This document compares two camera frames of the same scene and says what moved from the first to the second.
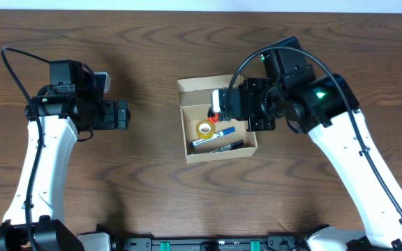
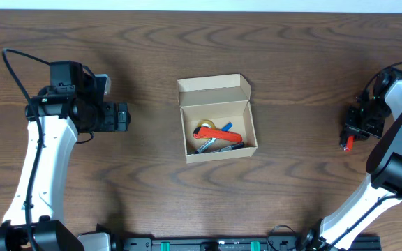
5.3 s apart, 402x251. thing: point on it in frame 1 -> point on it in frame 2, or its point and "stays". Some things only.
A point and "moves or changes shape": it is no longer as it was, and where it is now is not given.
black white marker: [229, 146] stays
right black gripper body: [257, 104] -> [358, 131]
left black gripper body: [121, 115] stays
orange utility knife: [213, 120] -> [203, 132]
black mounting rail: [279, 243] stays
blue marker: [201, 141] moves or changes shape
